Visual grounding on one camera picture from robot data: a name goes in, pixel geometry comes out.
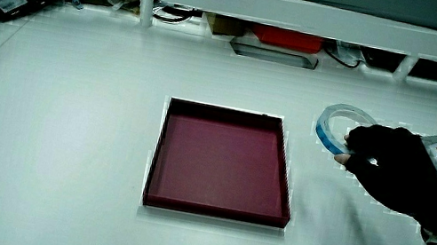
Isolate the brown cardboard box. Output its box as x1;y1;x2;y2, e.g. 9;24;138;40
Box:
200;11;248;40

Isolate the blue tape roll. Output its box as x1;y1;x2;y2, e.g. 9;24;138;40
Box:
311;99;381;162

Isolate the red box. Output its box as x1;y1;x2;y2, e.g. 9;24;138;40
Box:
249;22;326;56

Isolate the dark red square tray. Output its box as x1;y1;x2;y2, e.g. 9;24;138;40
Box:
140;94;309;233

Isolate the white shelf riser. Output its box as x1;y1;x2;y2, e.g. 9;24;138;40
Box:
88;0;437;88

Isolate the person's right hand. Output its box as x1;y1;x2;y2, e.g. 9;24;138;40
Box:
325;112;437;224

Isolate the black cable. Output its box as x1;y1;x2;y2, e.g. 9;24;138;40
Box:
321;42;365;72
150;1;195;28

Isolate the grey rectangular tray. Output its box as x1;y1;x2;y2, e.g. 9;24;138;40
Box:
227;36;321;72

